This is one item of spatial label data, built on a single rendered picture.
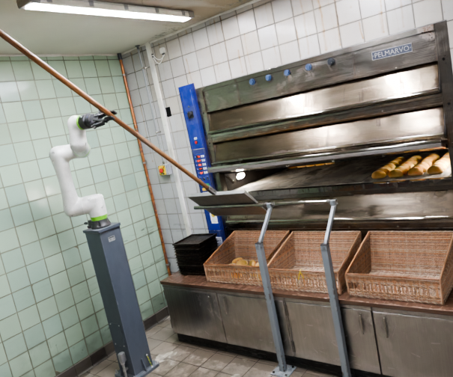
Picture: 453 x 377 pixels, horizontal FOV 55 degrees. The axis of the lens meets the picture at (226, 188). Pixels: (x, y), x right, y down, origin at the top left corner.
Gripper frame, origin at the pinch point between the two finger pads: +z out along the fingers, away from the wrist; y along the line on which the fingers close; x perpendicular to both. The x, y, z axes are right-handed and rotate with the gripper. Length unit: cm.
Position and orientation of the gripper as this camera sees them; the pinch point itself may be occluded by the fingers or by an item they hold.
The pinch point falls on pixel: (110, 115)
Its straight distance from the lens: 266.5
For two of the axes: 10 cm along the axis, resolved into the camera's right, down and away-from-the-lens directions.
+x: -5.7, -4.5, -6.9
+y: -2.4, 8.9, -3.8
